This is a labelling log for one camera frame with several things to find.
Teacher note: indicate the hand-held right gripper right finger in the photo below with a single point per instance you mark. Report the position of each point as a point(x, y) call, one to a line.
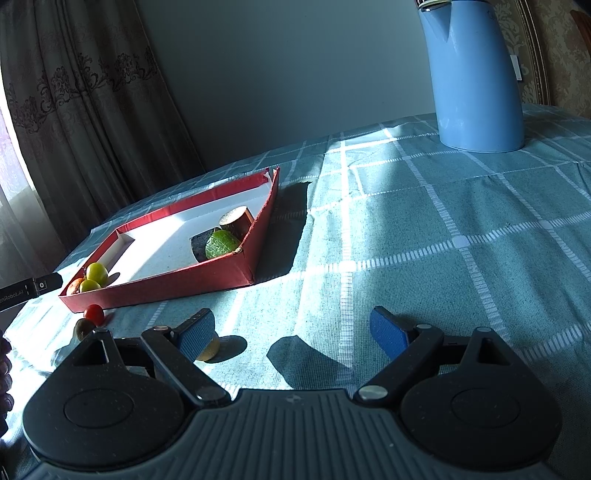
point(388, 332)

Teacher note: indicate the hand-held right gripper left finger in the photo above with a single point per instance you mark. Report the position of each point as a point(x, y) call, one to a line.
point(196, 334)

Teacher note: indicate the yellow round fruit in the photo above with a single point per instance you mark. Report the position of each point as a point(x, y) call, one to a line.
point(208, 351)

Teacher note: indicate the yellow-green round fruit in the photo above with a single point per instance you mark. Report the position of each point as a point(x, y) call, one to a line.
point(90, 286)
point(97, 273)

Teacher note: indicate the red cardboard box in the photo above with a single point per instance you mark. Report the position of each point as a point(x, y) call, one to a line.
point(184, 272)

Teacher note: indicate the dark square block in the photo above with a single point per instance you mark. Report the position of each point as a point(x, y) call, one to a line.
point(199, 247)

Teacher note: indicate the green lime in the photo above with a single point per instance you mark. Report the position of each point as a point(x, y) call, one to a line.
point(222, 244)

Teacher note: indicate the brown wooden cylinder block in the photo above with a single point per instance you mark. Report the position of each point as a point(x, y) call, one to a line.
point(238, 221)

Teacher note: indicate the person's left hand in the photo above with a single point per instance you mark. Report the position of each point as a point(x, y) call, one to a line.
point(4, 374)

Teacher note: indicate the brown kiwi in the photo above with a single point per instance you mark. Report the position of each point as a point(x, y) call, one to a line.
point(84, 328)

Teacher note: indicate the red cherry tomato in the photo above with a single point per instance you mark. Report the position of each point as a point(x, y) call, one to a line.
point(94, 314)

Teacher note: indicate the sheer white curtain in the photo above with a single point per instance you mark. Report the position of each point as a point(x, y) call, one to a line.
point(16, 221)

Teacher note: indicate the checked teal tablecloth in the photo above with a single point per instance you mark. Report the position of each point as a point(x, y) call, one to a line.
point(415, 230)

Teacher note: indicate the brown patterned curtain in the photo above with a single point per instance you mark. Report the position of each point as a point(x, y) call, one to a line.
point(83, 115)

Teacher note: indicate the blue electric kettle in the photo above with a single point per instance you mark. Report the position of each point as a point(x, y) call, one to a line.
point(475, 78)

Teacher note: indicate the white wall socket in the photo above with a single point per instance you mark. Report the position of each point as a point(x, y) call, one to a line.
point(517, 68)

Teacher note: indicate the dark wooden wall moulding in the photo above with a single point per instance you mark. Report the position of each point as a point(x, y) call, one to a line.
point(535, 50)

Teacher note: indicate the brown object at wall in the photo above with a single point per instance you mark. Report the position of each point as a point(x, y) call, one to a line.
point(581, 23)

